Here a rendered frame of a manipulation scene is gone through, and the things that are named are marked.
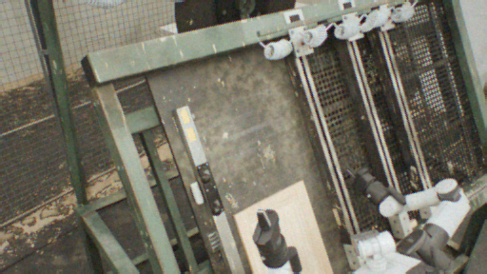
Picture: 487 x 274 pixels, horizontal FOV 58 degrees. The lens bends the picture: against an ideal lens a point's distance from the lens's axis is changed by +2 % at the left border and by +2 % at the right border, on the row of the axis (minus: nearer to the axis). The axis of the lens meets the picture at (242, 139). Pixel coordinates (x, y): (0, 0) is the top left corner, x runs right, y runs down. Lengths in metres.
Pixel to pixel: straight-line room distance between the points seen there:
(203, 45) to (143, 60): 0.24
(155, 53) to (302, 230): 0.96
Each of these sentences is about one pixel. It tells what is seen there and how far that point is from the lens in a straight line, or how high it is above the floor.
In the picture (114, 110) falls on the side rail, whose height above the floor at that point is 1.76.
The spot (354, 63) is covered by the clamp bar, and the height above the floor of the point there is 1.68.
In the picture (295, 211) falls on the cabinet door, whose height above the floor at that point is 1.21.
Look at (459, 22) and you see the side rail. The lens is 2.92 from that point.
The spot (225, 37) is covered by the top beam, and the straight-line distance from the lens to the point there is 1.67.
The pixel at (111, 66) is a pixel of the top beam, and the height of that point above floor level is 1.90.
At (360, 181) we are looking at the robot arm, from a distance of 2.01.
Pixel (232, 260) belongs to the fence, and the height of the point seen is 1.19.
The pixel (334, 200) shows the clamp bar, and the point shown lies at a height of 1.19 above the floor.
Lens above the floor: 2.45
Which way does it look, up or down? 32 degrees down
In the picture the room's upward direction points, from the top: 1 degrees clockwise
